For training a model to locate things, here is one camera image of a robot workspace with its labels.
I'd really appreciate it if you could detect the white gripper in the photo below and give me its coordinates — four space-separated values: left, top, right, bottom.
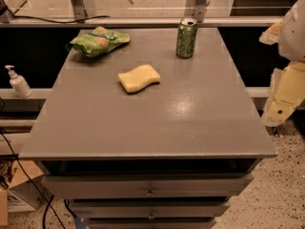
259 0 305 127

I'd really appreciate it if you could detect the yellow sponge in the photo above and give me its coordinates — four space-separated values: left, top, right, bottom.
118 65 161 94

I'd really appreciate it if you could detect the green soda can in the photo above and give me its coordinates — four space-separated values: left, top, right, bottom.
176 18 197 58

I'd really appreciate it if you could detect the top grey drawer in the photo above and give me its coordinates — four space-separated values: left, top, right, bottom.
42 174 254 199

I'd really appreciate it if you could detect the grey drawer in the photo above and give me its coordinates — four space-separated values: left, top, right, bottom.
42 174 254 199
88 219 215 229
71 199 229 219

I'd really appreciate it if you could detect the grey drawer cabinet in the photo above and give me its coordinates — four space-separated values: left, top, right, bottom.
18 27 278 229

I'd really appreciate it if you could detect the green chip bag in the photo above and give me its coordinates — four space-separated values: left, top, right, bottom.
66 27 131 57

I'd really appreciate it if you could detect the middle grey drawer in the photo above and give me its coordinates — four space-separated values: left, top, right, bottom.
71 199 229 219

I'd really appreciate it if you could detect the bottom grey drawer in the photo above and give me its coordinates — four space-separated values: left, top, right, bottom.
88 219 215 229

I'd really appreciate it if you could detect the white pump bottle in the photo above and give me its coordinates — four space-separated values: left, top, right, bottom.
5 65 31 98

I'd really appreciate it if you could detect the cardboard box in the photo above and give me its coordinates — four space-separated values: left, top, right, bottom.
0 160 49 226

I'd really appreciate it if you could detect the grey metal bracket right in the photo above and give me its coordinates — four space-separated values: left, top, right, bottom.
184 0 210 22

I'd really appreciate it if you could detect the grey metal bracket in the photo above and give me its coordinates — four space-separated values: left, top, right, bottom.
71 0 97 21
184 0 210 22

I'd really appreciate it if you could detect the black cable on ledge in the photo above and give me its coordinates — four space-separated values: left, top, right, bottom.
12 14 111 25

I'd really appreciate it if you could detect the grey metal bracket left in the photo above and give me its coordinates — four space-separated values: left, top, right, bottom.
71 0 97 21

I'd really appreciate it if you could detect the black floor cable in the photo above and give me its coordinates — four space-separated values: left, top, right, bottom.
0 127 68 229

